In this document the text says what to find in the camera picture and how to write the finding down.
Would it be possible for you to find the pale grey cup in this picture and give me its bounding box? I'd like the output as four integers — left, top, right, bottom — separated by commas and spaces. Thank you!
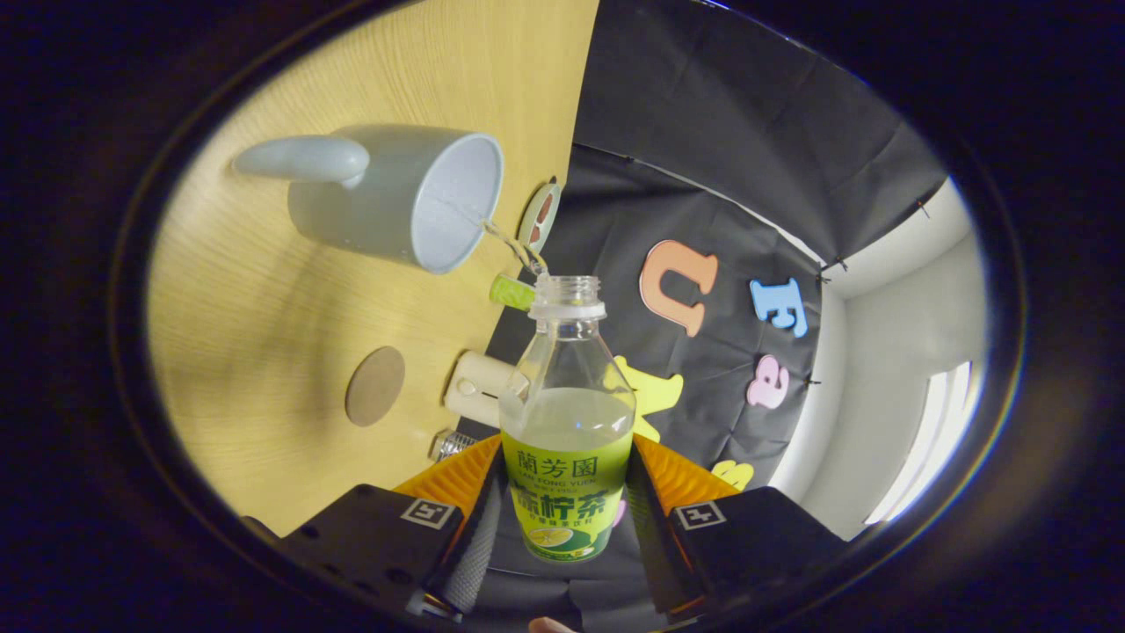
233, 124, 505, 275

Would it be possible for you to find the round brown coaster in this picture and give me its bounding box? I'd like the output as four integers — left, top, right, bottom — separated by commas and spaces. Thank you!
345, 346, 407, 428

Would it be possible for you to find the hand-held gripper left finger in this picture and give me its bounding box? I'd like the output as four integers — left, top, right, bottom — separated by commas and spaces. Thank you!
279, 433, 509, 623

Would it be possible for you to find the cream toaster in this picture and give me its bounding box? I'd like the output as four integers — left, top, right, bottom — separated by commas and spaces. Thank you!
444, 352, 528, 429

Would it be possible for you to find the wooden table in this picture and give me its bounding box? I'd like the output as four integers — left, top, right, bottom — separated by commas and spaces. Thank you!
148, 0, 601, 537

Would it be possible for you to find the small capped white-green bottle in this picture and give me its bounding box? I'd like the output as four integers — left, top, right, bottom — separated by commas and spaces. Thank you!
489, 271, 537, 311

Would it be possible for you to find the black backdrop cloth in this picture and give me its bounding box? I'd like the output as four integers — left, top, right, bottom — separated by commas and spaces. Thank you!
479, 0, 950, 629

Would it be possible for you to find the pale green plate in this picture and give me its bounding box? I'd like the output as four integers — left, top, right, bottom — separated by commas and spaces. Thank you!
517, 178, 563, 256

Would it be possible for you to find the ceiling light panel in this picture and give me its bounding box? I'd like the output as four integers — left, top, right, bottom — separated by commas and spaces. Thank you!
866, 362, 983, 526

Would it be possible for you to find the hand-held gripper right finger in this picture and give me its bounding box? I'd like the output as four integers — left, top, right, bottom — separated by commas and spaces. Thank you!
626, 433, 849, 616

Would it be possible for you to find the clear juice bottle green label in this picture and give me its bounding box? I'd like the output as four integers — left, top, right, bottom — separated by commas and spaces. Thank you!
498, 274, 637, 564

